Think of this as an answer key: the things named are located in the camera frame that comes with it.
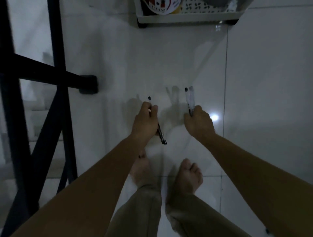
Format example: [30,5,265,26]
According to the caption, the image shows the person's left hand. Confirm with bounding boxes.
[131,101,159,147]

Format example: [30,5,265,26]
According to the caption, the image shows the person's right hand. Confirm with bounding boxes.
[183,105,216,143]

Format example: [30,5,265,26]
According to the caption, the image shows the black pen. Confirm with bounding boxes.
[147,96,168,145]

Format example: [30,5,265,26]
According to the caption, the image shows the clear pen case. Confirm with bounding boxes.
[184,86,196,117]

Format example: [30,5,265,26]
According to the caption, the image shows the white storage trolley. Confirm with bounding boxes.
[134,0,247,28]

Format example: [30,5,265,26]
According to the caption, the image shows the person's right forearm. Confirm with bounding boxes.
[200,133,313,237]

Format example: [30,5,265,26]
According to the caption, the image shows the person's left forearm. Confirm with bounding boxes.
[11,135,147,237]

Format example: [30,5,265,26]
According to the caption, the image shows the person's left foot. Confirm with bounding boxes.
[129,150,159,188]

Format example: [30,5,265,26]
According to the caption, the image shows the person's foot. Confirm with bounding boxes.
[172,158,204,196]
[129,150,159,188]

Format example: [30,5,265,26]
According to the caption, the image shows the person's right foot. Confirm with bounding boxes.
[172,158,204,196]

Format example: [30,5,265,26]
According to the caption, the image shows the person's grey trousers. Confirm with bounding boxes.
[105,184,252,237]

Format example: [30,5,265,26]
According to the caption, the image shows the red white round tin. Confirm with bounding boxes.
[141,0,183,15]

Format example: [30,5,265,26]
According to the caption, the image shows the black metal frame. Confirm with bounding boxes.
[0,0,99,237]

